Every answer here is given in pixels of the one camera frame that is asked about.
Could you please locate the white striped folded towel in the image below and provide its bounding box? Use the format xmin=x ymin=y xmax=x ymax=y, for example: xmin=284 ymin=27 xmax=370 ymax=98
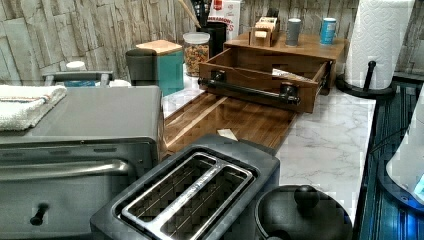
xmin=0 ymin=85 xmax=67 ymax=131

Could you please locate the black paper towel holder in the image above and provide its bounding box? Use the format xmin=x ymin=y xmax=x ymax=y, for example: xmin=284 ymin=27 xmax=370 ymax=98
xmin=335 ymin=61 xmax=395 ymax=100

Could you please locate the small beige packet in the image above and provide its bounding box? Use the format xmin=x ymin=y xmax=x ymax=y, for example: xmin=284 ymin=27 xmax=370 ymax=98
xmin=217 ymin=129 xmax=237 ymax=141

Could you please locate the glass cereal jar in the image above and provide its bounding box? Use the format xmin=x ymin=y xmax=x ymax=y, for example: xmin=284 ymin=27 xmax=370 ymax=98
xmin=183 ymin=32 xmax=210 ymax=77

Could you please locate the black two-slot toaster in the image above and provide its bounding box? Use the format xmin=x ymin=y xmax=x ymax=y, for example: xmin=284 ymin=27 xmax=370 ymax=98
xmin=90 ymin=134 xmax=280 ymax=240

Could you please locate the wooden spoon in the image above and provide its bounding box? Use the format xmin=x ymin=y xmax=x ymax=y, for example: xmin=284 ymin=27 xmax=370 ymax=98
xmin=177 ymin=0 xmax=201 ymax=29

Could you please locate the blue bottle with white cap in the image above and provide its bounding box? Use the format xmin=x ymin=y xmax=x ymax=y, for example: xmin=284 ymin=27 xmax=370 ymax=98
xmin=65 ymin=61 xmax=95 ymax=87

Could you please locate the wooden drawer with black handle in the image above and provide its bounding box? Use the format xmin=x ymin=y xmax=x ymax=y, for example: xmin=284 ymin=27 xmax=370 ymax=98
xmin=198 ymin=47 xmax=331 ymax=113

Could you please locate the grey shaker with white cap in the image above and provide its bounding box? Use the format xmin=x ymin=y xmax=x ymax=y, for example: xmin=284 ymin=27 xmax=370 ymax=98
xmin=285 ymin=18 xmax=301 ymax=46

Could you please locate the blue shaker with white cap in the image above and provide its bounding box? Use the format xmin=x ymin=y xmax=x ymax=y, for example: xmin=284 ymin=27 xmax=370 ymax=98
xmin=320 ymin=18 xmax=337 ymax=45

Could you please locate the black pot with lid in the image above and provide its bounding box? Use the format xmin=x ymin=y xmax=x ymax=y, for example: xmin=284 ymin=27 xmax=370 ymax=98
xmin=254 ymin=185 xmax=353 ymax=240

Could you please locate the teal canister with wooden lid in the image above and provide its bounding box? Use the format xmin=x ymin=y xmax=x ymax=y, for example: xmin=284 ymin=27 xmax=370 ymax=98
xmin=136 ymin=40 xmax=184 ymax=96

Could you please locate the black utensil holder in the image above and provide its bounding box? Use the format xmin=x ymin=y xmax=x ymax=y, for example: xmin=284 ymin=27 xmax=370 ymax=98
xmin=196 ymin=22 xmax=227 ymax=58

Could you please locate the wooden drawer cabinet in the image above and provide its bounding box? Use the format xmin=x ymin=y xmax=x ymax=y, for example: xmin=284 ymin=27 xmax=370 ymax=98
xmin=224 ymin=33 xmax=349 ymax=95

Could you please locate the white paper towel roll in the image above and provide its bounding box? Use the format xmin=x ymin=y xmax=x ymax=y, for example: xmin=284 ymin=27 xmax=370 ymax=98
xmin=345 ymin=0 xmax=415 ymax=90

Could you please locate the wooden cutting board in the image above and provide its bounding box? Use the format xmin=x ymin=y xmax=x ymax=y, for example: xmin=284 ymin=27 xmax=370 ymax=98
xmin=164 ymin=93 xmax=297 ymax=153

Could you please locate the cinnamon oat bites cereal box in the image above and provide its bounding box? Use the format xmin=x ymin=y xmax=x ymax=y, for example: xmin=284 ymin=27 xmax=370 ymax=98
xmin=208 ymin=0 xmax=241 ymax=40

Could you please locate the tea packet in drawer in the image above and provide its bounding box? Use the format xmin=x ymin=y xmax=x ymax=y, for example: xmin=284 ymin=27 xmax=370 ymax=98
xmin=272 ymin=68 xmax=312 ymax=81

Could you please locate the silver toaster oven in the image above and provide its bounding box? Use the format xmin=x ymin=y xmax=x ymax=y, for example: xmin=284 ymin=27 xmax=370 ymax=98
xmin=1 ymin=85 xmax=164 ymax=240

